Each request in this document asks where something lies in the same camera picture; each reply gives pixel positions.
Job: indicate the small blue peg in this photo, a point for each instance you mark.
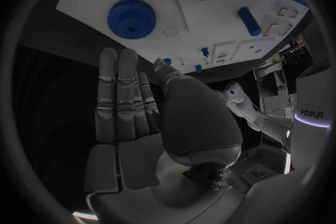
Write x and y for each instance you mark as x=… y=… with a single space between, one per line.
x=167 y=61

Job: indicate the blue gear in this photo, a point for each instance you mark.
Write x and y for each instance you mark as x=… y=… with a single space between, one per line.
x=131 y=18

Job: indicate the white task board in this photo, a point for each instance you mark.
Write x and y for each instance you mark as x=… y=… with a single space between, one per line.
x=217 y=24

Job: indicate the blue long cylinder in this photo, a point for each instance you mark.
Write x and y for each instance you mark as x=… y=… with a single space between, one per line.
x=249 y=21

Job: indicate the small blue plug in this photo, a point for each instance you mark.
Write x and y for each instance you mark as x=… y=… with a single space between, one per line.
x=205 y=52

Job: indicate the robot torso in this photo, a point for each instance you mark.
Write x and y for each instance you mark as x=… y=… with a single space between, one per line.
x=309 y=142

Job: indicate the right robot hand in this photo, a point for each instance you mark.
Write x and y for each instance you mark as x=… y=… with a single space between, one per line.
x=131 y=161

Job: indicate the small blue block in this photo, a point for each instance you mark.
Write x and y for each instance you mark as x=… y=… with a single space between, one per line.
x=198 y=68

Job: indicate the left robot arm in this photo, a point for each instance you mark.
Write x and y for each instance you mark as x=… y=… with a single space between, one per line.
x=249 y=110

